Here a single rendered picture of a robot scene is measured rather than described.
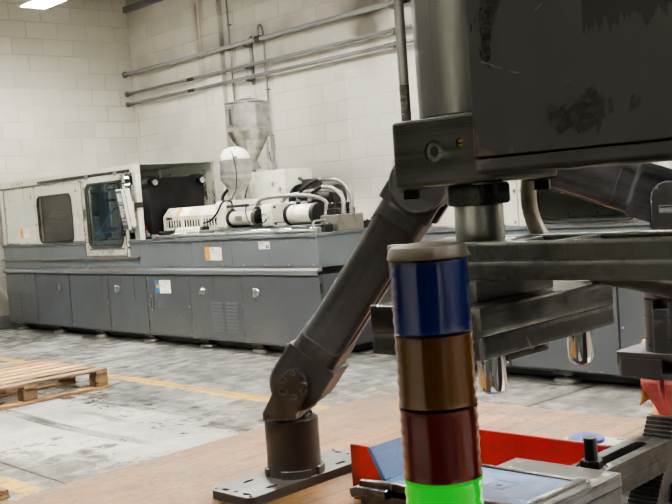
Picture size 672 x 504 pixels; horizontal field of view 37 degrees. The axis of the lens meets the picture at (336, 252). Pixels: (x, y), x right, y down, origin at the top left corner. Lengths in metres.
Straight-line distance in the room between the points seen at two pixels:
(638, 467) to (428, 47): 0.43
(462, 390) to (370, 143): 9.52
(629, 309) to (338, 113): 5.08
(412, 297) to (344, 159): 9.79
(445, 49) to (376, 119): 9.18
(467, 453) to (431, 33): 0.36
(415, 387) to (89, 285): 10.11
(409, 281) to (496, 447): 0.67
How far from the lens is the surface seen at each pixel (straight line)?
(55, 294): 11.23
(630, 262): 0.66
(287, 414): 1.14
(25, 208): 11.74
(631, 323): 5.97
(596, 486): 0.83
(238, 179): 8.87
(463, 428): 0.48
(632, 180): 1.06
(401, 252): 0.47
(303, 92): 10.71
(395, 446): 0.87
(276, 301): 8.07
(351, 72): 10.18
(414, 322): 0.47
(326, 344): 1.12
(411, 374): 0.47
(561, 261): 0.69
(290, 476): 1.16
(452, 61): 0.74
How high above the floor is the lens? 1.22
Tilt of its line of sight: 3 degrees down
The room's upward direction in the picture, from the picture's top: 4 degrees counter-clockwise
